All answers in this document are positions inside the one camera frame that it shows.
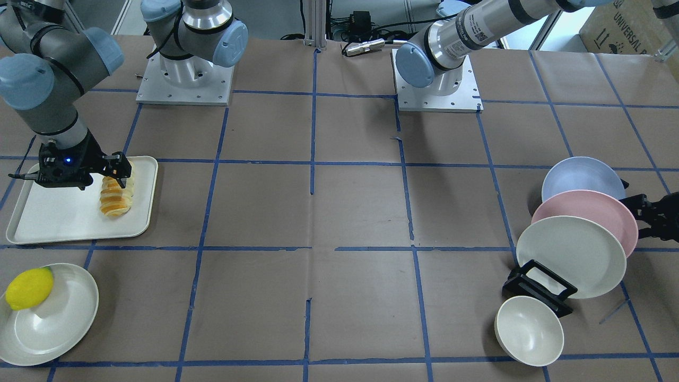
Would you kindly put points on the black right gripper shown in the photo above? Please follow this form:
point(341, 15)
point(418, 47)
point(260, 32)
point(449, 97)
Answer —
point(96, 157)

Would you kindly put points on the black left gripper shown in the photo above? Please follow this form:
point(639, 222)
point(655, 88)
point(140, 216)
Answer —
point(669, 214)

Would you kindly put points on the orange striped bread loaf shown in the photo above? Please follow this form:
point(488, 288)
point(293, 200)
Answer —
point(114, 200)

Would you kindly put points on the blue plate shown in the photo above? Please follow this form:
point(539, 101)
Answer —
point(582, 173)

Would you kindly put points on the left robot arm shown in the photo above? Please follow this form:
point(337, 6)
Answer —
point(443, 46)

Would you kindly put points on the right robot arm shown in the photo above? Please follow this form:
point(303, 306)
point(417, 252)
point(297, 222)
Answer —
point(53, 66)

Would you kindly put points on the pink plate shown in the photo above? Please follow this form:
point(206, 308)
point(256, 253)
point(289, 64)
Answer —
point(601, 208)

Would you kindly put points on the cream plate in rack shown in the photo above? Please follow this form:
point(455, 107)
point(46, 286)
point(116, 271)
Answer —
point(580, 251)

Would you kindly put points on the white plate under lemon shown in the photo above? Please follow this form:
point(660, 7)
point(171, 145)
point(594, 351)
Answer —
point(38, 335)

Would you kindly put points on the white rectangular tray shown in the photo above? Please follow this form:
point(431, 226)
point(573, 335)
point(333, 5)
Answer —
point(70, 214)

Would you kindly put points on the yellow lemon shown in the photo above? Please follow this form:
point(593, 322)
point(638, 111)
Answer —
point(30, 288)

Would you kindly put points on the black dish rack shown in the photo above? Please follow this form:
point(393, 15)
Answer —
point(520, 284)

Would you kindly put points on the cream bowl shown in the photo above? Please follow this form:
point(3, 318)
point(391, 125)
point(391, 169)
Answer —
point(529, 331)

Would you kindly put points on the cardboard box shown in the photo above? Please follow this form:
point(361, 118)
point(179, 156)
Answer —
point(624, 27)

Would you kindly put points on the silver metal connector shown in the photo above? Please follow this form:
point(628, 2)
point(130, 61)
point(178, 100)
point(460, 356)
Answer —
point(353, 49)

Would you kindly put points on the black power adapter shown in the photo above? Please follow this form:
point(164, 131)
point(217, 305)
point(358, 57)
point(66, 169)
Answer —
point(359, 22)

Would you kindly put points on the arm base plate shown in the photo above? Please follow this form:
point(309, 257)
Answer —
point(461, 98)
point(189, 82)

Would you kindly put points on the aluminium frame post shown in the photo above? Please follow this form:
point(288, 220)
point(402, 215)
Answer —
point(315, 23)

